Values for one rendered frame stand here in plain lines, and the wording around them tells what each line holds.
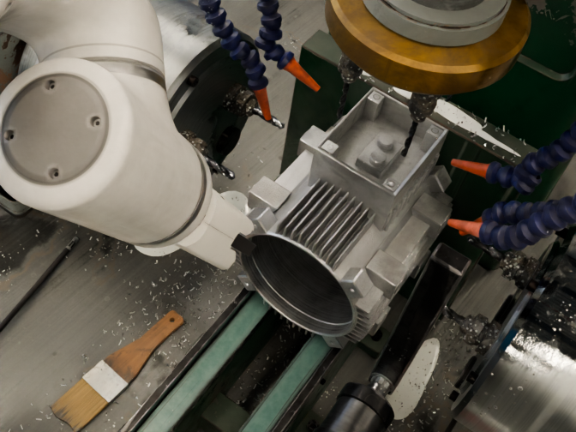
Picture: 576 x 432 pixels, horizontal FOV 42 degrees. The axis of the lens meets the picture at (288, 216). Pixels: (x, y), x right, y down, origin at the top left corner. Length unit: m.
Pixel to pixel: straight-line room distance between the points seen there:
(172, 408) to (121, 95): 0.54
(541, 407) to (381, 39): 0.37
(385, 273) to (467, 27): 0.29
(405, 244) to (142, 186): 0.47
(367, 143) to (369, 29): 0.23
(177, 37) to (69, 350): 0.44
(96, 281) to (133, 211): 0.66
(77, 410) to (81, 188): 0.64
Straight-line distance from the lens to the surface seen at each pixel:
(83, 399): 1.02
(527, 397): 0.76
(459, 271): 0.62
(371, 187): 0.79
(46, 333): 1.07
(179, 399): 0.89
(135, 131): 0.41
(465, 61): 0.65
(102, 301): 1.08
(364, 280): 0.79
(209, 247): 0.56
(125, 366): 1.03
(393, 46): 0.64
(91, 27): 0.46
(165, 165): 0.45
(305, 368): 0.92
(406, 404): 1.05
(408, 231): 0.86
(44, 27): 0.47
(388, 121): 0.89
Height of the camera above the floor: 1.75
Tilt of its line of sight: 54 degrees down
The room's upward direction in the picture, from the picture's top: 11 degrees clockwise
